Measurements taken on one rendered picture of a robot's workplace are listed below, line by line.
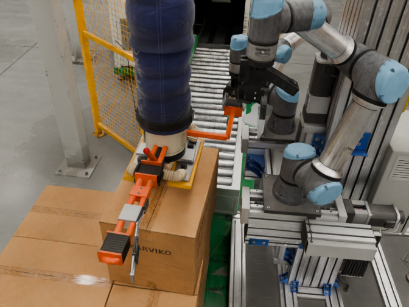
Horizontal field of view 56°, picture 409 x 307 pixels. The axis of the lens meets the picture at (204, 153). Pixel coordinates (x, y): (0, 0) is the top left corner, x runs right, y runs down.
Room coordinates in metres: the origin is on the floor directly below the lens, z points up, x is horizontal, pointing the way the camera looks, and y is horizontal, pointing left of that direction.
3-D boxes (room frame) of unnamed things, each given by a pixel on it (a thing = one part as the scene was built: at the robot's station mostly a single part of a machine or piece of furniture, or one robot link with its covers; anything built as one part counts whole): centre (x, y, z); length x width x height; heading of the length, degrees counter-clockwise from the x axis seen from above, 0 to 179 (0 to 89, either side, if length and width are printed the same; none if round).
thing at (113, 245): (0.75, 0.26, 1.18); 0.08 x 0.07 x 0.05; 172
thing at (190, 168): (1.33, 0.07, 1.08); 0.34 x 0.10 x 0.05; 172
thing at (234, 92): (1.57, -0.13, 1.32); 0.09 x 0.08 x 0.12; 172
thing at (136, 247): (0.79, 0.19, 1.18); 0.31 x 0.03 x 0.05; 4
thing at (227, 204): (1.69, 0.13, 0.48); 0.70 x 0.03 x 0.15; 84
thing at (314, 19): (0.99, -0.22, 1.82); 0.11 x 0.11 x 0.08; 23
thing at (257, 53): (0.93, -0.13, 1.74); 0.08 x 0.08 x 0.05
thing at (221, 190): (1.69, 0.13, 0.58); 0.70 x 0.03 x 0.06; 84
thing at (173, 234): (1.32, 0.17, 0.74); 0.60 x 0.40 x 0.40; 170
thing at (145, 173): (1.09, 0.20, 1.18); 0.10 x 0.08 x 0.06; 82
